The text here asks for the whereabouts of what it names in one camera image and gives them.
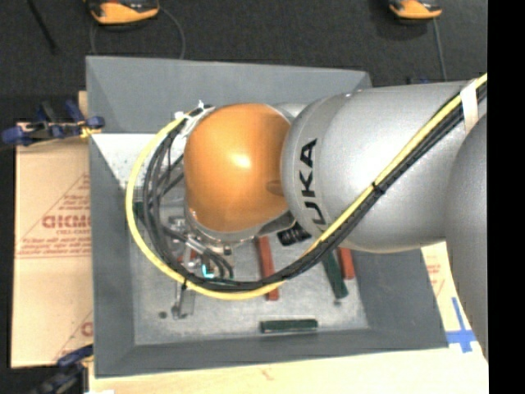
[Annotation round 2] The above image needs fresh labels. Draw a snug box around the black cylinder on white bracket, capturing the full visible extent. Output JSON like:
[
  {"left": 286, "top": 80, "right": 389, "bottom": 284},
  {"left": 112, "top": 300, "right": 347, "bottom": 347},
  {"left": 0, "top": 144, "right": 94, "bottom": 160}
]
[{"left": 262, "top": 216, "right": 313, "bottom": 247}]

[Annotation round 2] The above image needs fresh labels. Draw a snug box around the grey metal bin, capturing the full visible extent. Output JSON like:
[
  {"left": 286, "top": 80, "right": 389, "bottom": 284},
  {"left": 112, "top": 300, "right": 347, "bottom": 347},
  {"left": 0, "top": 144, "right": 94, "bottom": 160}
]
[{"left": 84, "top": 55, "right": 449, "bottom": 378}]

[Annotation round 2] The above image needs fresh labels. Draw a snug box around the dark green flat block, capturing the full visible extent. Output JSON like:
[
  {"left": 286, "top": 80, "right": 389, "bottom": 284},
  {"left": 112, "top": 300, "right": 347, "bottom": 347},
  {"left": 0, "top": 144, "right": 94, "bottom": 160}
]
[
  {"left": 259, "top": 318, "right": 319, "bottom": 335},
  {"left": 321, "top": 252, "right": 350, "bottom": 300},
  {"left": 131, "top": 200, "right": 145, "bottom": 237}
]

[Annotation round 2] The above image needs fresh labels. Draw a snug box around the brown cardboard board, red print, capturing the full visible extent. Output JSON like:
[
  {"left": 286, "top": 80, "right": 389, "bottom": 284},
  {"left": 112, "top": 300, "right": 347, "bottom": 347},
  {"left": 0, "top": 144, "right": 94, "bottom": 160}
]
[{"left": 10, "top": 136, "right": 452, "bottom": 369}]

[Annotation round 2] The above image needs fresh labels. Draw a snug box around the red-brown flat block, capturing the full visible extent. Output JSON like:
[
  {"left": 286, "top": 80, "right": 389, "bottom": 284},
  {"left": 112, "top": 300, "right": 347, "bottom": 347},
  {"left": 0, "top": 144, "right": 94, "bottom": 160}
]
[
  {"left": 336, "top": 247, "right": 356, "bottom": 281},
  {"left": 254, "top": 236, "right": 281, "bottom": 302}
]

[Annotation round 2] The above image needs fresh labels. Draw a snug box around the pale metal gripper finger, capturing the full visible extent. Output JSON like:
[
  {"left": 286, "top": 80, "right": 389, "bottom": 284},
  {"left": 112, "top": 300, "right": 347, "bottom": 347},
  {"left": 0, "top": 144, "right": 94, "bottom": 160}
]
[
  {"left": 182, "top": 288, "right": 197, "bottom": 318},
  {"left": 171, "top": 282, "right": 184, "bottom": 320}
]

